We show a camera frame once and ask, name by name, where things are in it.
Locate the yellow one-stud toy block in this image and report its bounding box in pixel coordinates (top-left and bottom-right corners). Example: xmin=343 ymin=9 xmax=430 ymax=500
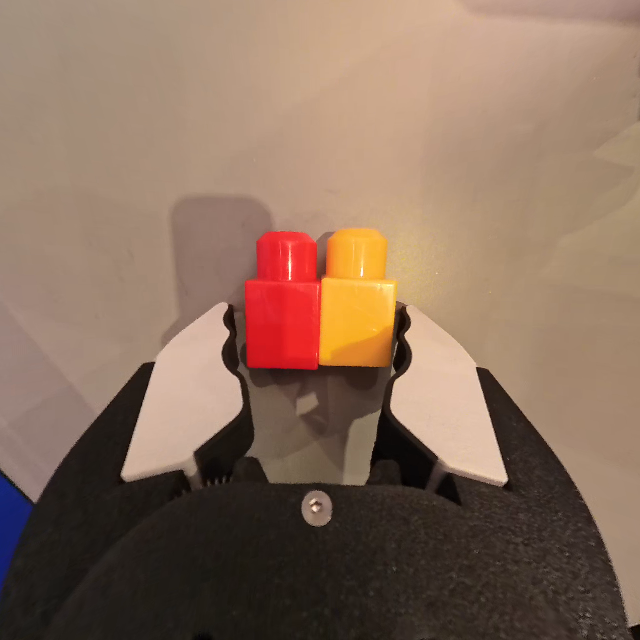
xmin=318 ymin=227 xmax=398 ymax=368

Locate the red one-stud toy block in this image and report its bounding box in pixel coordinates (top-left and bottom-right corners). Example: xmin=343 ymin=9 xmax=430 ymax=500
xmin=244 ymin=230 xmax=322 ymax=371

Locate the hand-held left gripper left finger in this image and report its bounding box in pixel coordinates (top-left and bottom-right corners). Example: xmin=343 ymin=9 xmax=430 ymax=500
xmin=120 ymin=301 xmax=255 ymax=493

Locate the blue plastic bin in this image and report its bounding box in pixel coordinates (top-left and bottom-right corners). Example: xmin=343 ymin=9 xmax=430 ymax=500
xmin=0 ymin=470 xmax=35 ymax=591

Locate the grey desk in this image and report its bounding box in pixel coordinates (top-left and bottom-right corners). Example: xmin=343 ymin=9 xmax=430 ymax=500
xmin=0 ymin=0 xmax=640 ymax=606

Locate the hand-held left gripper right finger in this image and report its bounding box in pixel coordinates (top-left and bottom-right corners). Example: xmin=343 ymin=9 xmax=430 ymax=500
xmin=372 ymin=301 xmax=510 ymax=493

